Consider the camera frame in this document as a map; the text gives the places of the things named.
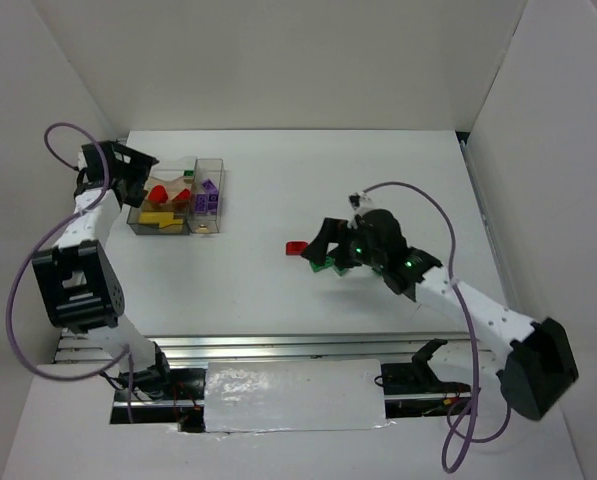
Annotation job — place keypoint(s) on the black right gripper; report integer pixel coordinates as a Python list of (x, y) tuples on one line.
[(339, 238)]

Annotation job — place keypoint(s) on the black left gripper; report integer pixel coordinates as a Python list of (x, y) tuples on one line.
[(126, 167)]

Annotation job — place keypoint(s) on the red flower lego piece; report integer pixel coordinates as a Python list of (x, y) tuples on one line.
[(158, 195)]

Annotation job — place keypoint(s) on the yellow long lego brick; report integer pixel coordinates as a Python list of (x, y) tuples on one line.
[(159, 219)]

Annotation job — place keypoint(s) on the red long lego brick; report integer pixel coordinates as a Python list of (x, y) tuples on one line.
[(180, 203)]

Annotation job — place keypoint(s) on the purple lego brick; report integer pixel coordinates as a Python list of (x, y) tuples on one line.
[(200, 204)]

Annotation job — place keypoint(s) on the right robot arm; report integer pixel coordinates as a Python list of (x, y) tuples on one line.
[(537, 361)]

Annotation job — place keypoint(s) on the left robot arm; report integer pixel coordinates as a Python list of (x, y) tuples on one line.
[(79, 287)]

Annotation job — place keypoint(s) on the green lego brick left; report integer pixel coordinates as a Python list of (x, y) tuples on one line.
[(316, 267)]

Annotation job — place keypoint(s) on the red flat lego brick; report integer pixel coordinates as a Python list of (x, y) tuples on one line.
[(295, 248)]

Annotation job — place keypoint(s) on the clear compartment organizer tray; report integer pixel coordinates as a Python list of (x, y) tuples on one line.
[(165, 209)]

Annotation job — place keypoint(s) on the clear narrow container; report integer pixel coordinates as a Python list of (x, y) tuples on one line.
[(207, 168)]

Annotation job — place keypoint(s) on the white foil covered panel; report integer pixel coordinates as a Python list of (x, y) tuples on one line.
[(262, 397)]

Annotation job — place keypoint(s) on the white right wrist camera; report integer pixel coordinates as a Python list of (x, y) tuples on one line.
[(361, 203)]

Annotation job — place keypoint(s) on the aluminium front rail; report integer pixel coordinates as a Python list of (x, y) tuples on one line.
[(199, 350)]

